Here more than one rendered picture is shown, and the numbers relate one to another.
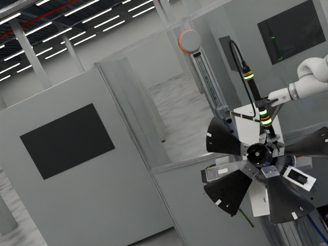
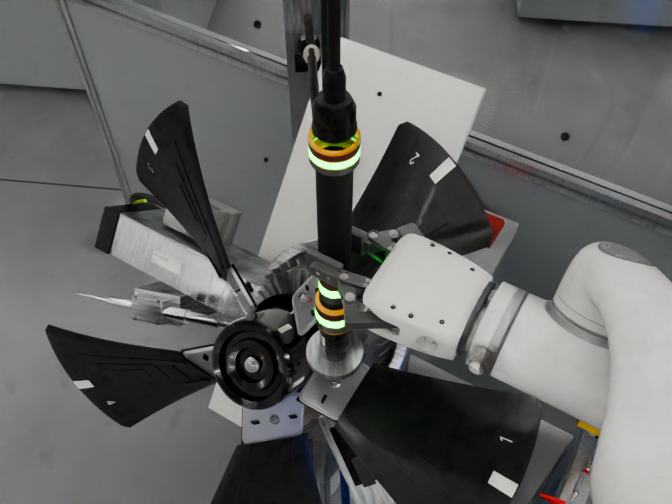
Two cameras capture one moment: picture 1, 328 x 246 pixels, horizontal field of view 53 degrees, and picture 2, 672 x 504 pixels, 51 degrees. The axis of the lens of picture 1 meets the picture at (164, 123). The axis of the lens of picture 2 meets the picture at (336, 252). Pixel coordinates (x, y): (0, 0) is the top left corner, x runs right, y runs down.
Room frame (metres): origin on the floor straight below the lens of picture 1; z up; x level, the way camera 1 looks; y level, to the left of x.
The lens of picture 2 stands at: (1.17, -0.49, 2.02)
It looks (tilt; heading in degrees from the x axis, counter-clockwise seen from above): 52 degrees down; 2
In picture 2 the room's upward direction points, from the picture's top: straight up
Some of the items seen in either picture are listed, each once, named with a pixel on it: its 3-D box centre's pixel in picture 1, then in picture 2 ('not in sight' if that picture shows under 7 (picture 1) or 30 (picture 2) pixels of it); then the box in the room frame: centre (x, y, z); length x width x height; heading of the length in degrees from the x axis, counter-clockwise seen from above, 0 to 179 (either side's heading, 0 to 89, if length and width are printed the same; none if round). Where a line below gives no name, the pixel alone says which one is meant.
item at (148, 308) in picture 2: not in sight; (151, 308); (1.77, -0.18, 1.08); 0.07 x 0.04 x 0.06; 72
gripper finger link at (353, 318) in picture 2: (273, 100); (382, 308); (1.53, -0.52, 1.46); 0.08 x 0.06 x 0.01; 121
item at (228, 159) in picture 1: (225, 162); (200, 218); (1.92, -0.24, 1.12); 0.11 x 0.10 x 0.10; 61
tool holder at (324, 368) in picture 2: (269, 130); (333, 327); (1.60, -0.47, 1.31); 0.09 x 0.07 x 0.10; 6
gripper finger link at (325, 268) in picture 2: (261, 103); (330, 281); (1.56, -0.47, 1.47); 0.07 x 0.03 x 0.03; 61
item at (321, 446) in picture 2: not in sight; (319, 449); (1.61, -0.45, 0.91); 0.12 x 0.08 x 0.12; 151
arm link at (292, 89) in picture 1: (294, 92); (492, 328); (1.51, -0.63, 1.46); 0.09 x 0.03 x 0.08; 151
